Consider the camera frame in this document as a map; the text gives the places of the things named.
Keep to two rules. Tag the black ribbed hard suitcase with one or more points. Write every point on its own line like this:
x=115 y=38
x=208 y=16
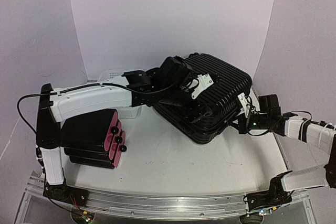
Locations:
x=216 y=106

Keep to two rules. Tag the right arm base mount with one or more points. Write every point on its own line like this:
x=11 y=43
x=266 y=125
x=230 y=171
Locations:
x=275 y=196

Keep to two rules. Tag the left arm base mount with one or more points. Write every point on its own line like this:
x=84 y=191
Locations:
x=66 y=194

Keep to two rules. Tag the white perforated plastic basket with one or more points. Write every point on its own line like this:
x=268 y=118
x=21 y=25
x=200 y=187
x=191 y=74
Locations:
x=125 y=110

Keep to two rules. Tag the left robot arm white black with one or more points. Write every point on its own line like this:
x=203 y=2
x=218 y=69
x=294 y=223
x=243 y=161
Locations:
x=58 y=105

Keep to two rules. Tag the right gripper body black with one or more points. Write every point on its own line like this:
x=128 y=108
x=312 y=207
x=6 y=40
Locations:
x=262 y=124

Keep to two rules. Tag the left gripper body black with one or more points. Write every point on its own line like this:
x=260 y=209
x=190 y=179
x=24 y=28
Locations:
x=172 y=95

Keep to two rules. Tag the black pink small suitcase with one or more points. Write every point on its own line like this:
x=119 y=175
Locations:
x=94 y=139

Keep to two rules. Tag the aluminium front rail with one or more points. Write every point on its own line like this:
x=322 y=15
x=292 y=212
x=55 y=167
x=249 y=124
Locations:
x=180 y=207

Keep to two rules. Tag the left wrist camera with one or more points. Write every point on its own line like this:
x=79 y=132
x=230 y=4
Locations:
x=173 y=65

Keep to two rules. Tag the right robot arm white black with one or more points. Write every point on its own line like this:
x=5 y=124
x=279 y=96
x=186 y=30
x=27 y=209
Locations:
x=291 y=125

